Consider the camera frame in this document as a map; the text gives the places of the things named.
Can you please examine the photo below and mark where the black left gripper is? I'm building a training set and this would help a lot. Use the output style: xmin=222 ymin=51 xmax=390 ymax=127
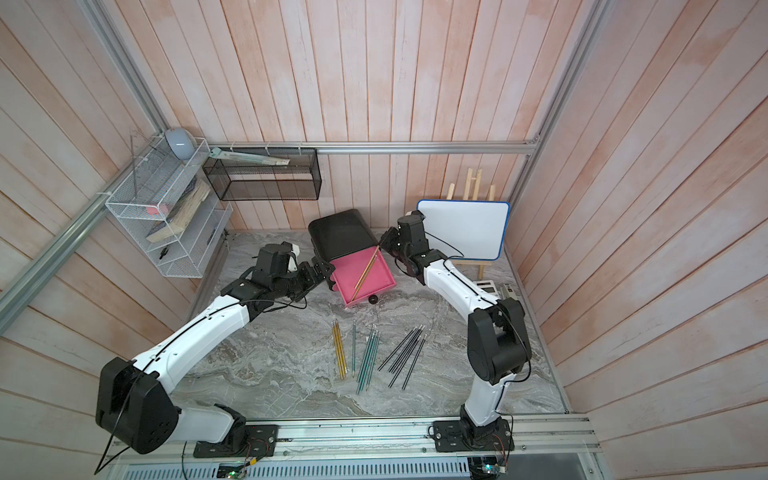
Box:
xmin=272 ymin=256 xmax=337 ymax=301

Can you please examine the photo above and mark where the black drawer cabinet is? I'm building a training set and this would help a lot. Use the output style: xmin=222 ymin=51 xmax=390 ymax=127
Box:
xmin=308 ymin=209 xmax=378 ymax=263

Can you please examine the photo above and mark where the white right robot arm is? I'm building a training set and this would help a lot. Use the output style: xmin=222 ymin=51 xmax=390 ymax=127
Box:
xmin=380 ymin=210 xmax=532 ymax=430

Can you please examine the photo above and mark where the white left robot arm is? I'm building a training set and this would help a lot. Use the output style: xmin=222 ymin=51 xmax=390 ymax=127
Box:
xmin=95 ymin=242 xmax=334 ymax=455

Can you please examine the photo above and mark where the wooden easel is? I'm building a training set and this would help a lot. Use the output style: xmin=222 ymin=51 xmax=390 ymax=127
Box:
xmin=458 ymin=168 xmax=497 ymax=280

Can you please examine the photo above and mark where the white calculator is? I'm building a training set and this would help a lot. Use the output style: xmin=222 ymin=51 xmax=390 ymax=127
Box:
xmin=475 ymin=280 xmax=500 ymax=298

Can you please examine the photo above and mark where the single green pencil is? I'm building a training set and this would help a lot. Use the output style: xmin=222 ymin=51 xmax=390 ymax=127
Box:
xmin=351 ymin=322 xmax=357 ymax=375

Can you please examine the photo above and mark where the black pencil bundle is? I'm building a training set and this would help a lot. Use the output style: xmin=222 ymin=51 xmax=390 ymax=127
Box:
xmin=388 ymin=326 xmax=424 ymax=388

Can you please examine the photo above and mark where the yellow pencil bundle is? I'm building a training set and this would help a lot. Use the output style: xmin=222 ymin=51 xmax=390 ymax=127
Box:
xmin=332 ymin=321 xmax=347 ymax=380

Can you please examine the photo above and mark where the book on shelf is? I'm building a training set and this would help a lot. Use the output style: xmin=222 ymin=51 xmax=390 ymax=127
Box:
xmin=146 ymin=177 xmax=210 ymax=243

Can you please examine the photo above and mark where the green pencil bundle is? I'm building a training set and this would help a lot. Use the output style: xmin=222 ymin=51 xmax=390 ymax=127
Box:
xmin=357 ymin=327 xmax=379 ymax=394

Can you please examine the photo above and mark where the paper on black basket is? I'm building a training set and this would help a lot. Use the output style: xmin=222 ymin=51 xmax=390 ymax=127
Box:
xmin=209 ymin=147 xmax=290 ymax=167

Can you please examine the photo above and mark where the grey computer mouse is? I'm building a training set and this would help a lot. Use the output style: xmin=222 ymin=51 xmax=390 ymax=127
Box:
xmin=164 ymin=128 xmax=197 ymax=162

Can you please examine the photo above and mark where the white board with blue frame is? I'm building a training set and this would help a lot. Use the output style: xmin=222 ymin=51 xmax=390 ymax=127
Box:
xmin=417 ymin=199 xmax=510 ymax=261

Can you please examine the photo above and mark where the black wire mesh basket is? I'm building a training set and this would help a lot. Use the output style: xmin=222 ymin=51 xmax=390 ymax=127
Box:
xmin=203 ymin=147 xmax=322 ymax=201

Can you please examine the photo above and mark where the white wire mesh shelf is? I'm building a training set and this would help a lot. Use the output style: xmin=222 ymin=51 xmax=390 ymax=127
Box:
xmin=106 ymin=135 xmax=233 ymax=278

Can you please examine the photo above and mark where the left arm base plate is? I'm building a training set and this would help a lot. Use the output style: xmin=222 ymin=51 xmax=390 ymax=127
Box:
xmin=193 ymin=424 xmax=279 ymax=460

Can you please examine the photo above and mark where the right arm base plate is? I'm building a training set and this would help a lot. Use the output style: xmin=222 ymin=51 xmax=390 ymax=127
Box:
xmin=428 ymin=418 xmax=514 ymax=454

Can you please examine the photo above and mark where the aluminium frame rail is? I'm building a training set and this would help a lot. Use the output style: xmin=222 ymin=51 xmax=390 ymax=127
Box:
xmin=0 ymin=0 xmax=613 ymax=337

